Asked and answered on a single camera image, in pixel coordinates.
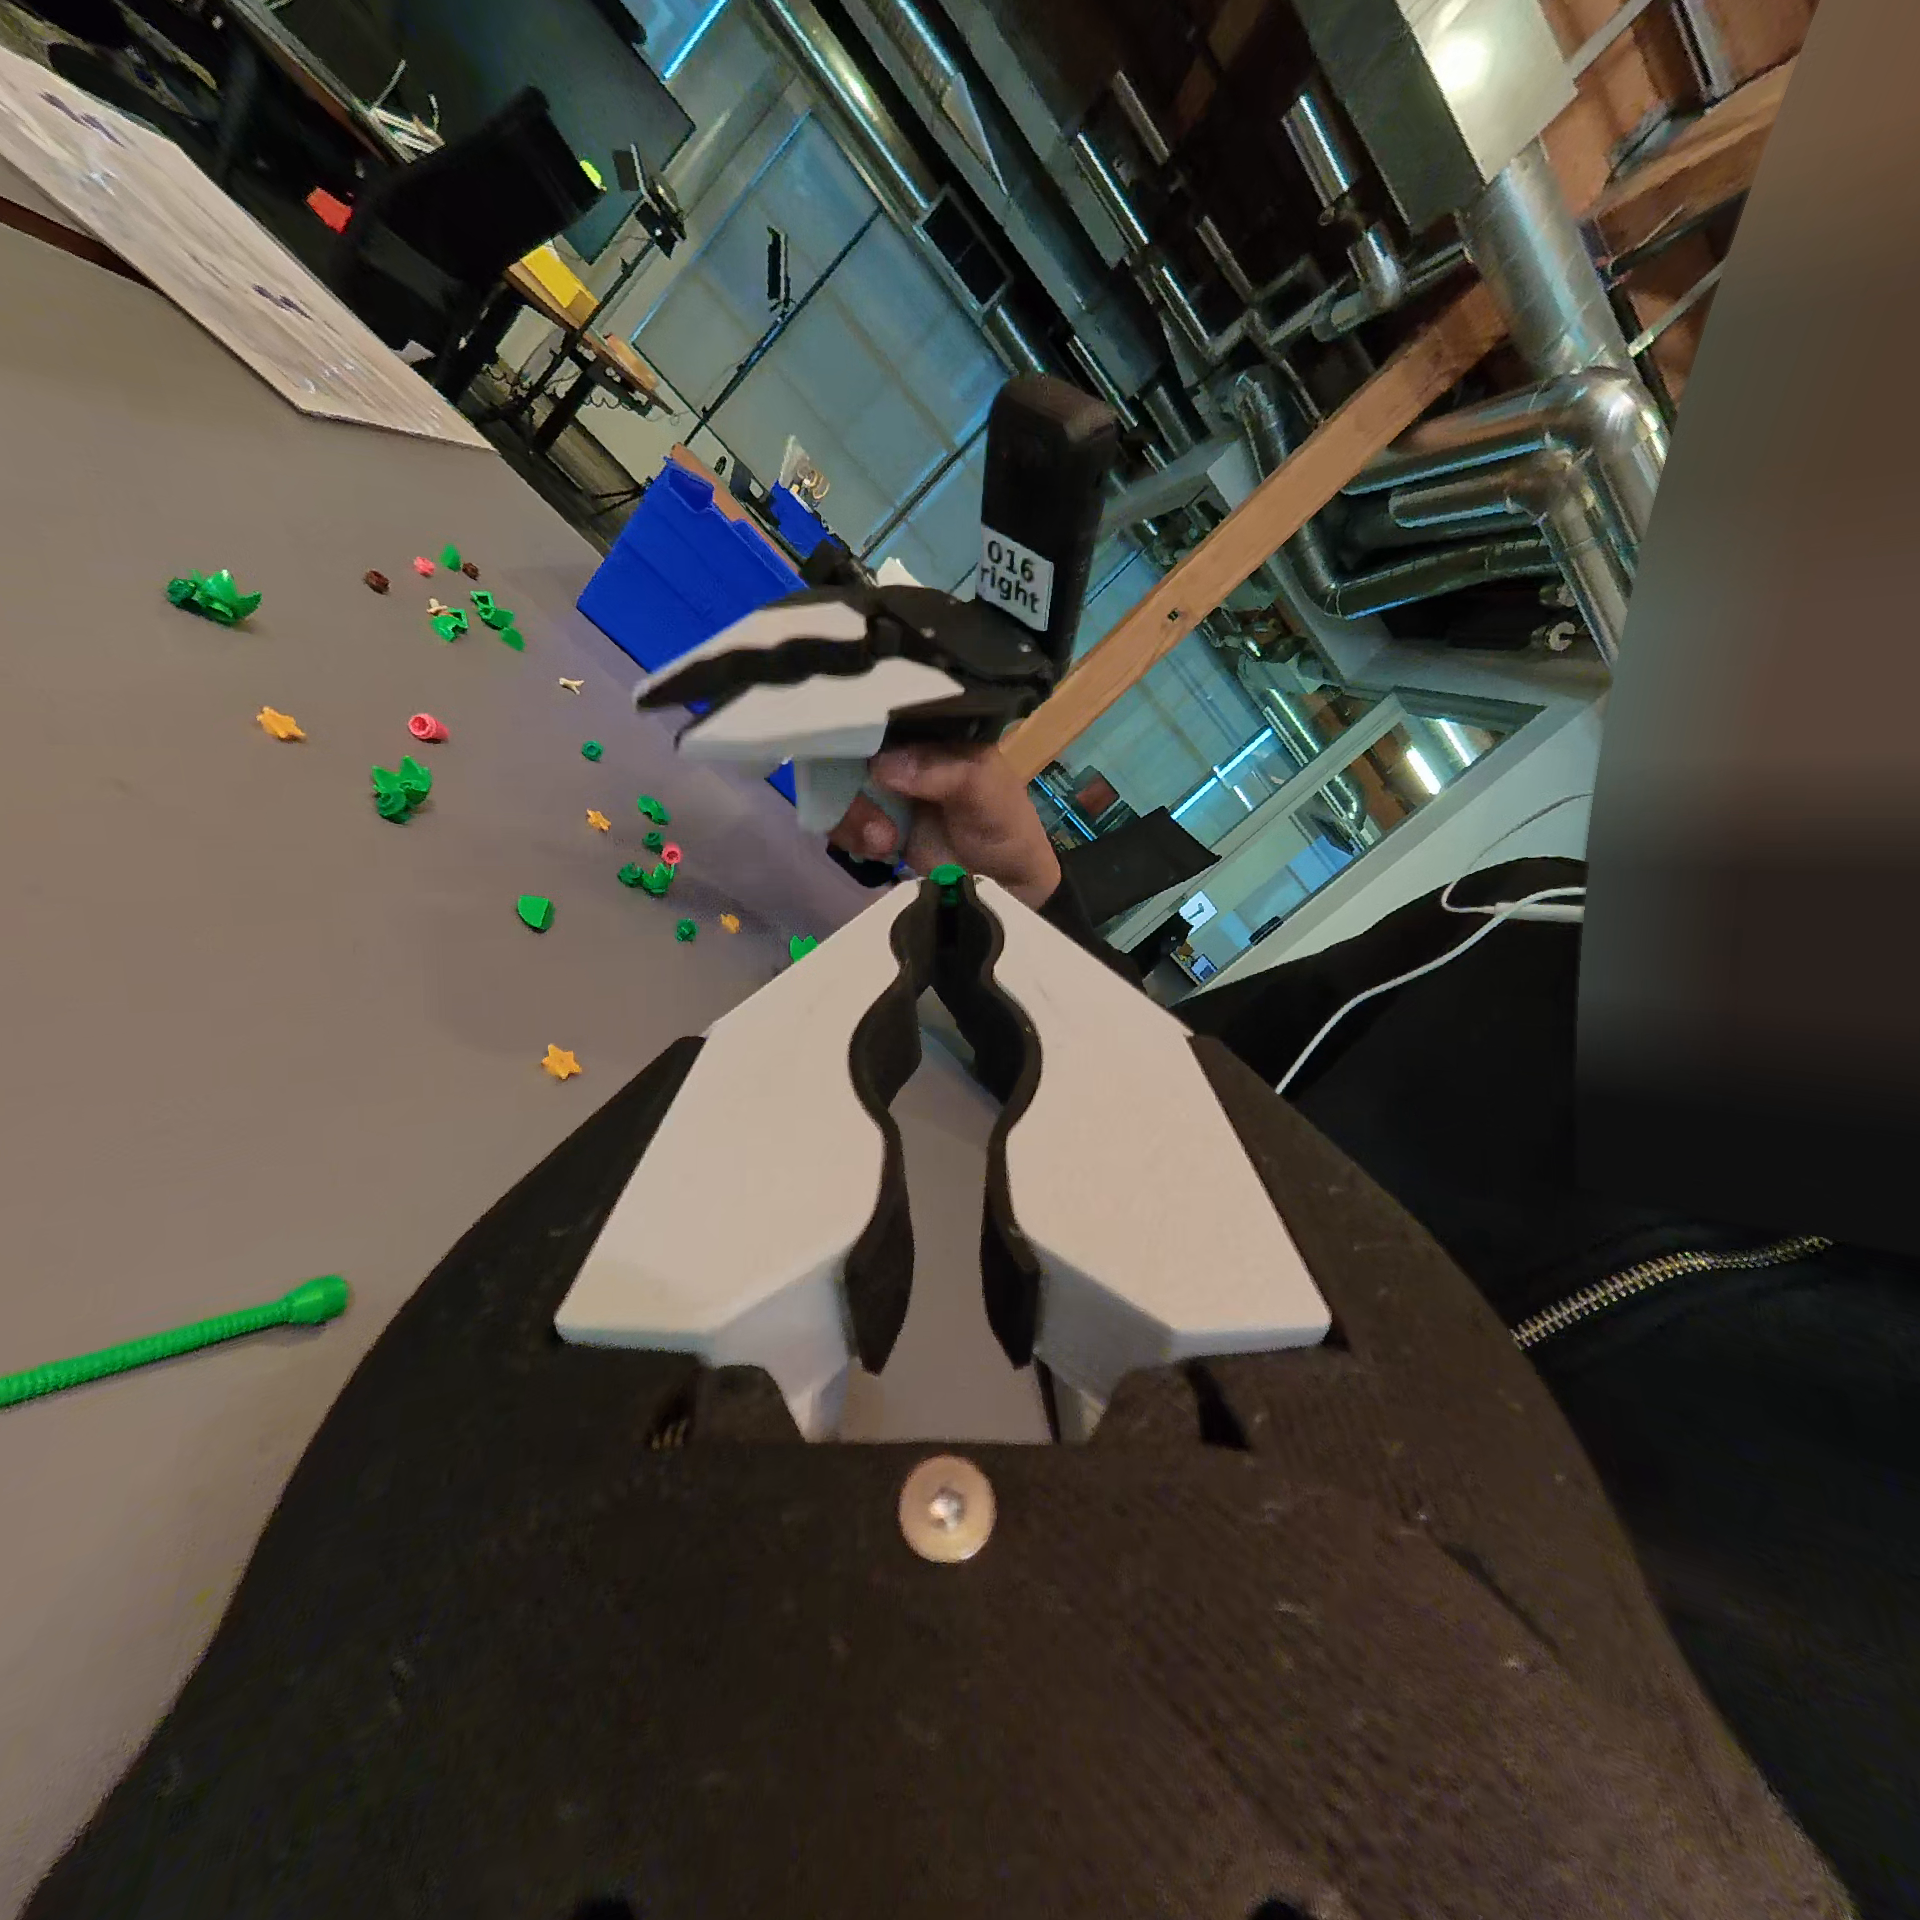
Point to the wooden-top desk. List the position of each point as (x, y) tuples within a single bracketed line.
[(586, 338)]

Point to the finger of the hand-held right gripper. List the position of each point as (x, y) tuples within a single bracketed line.
[(812, 717), (774, 622)]

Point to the black office chair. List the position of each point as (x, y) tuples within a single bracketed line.
[(482, 198)]

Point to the person's right hand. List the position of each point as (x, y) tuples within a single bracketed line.
[(968, 820)]

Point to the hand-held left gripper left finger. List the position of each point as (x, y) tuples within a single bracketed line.
[(734, 1187)]

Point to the silver ventilation ducts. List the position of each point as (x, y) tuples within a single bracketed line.
[(1546, 253)]

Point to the small yellow box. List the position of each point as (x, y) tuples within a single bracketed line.
[(553, 280)]

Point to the green toy leaf cluster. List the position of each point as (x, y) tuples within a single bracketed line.
[(398, 787), (213, 595)]

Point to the large black monitor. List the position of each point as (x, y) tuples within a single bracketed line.
[(631, 107)]

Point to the small red object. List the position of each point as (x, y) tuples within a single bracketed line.
[(328, 210)]

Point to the green toy stalk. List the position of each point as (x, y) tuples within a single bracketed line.
[(151, 1346)]

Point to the printed paper sheet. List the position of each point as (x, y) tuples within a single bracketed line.
[(178, 253)]

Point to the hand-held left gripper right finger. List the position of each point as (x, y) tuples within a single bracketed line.
[(1153, 1187)]

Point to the blue storage bin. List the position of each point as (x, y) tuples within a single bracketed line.
[(674, 580)]

